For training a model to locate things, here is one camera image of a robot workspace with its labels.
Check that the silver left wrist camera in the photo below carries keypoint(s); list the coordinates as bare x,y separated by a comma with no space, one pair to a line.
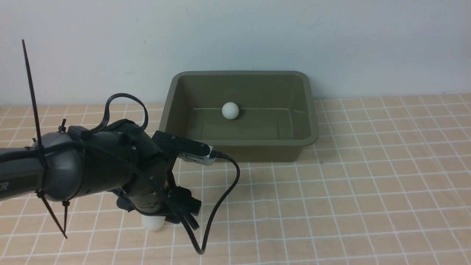
188,150

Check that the white ping-pong ball front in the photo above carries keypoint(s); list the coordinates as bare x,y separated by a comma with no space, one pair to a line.
230,110

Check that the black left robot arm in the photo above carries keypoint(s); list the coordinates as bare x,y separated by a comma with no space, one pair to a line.
121,159

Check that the olive green plastic bin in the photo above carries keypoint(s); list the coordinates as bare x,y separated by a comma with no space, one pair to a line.
277,118

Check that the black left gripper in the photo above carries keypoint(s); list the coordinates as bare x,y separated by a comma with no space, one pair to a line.
163,198

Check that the black zip tie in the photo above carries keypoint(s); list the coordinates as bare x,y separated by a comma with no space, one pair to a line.
36,136

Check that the plain white ping-pong ball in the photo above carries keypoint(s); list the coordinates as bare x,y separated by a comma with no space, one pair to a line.
152,223

